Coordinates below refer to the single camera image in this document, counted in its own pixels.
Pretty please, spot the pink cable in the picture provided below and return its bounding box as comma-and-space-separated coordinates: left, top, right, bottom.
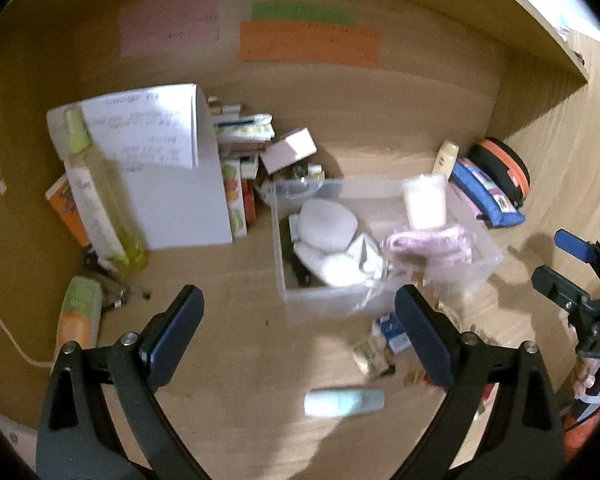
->
381, 223, 477, 269

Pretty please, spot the blue staples box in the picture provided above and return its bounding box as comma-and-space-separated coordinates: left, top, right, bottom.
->
372, 312, 412, 356

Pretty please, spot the light blue tube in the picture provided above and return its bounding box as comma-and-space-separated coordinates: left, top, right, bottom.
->
303, 388, 385, 418

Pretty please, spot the white plastic bag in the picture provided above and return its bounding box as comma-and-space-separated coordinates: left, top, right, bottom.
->
294, 233, 386, 287

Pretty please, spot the clear plastic storage bin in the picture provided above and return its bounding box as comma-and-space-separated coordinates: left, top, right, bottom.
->
266, 178, 503, 324

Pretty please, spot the orange green tube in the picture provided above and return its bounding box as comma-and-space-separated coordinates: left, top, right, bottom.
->
54, 275, 102, 358

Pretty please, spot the blue patchwork pouch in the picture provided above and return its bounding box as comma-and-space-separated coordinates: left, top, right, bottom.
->
451, 157, 526, 229

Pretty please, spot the black orange zip case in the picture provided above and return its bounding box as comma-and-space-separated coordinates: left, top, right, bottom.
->
468, 136, 531, 209

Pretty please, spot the cream lotion bottle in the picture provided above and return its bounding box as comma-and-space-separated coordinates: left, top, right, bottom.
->
431, 140, 460, 180

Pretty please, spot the yellow green spray bottle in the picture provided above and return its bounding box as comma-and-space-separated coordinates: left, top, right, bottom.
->
64, 105, 148, 275

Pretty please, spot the orange book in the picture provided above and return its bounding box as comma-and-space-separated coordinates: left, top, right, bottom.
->
45, 174, 90, 248

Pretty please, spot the small white cardboard box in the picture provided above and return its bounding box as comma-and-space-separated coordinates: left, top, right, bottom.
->
260, 128, 317, 174

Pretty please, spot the orange sticky note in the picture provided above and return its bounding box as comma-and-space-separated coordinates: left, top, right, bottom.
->
239, 20, 382, 68

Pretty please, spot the stack of books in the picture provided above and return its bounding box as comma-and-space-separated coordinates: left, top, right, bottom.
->
207, 96, 276, 159

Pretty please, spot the green sticky note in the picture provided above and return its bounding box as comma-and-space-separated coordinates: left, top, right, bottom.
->
251, 0, 358, 26

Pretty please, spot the pink sticky note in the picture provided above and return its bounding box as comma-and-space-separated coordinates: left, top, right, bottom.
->
118, 0, 219, 58

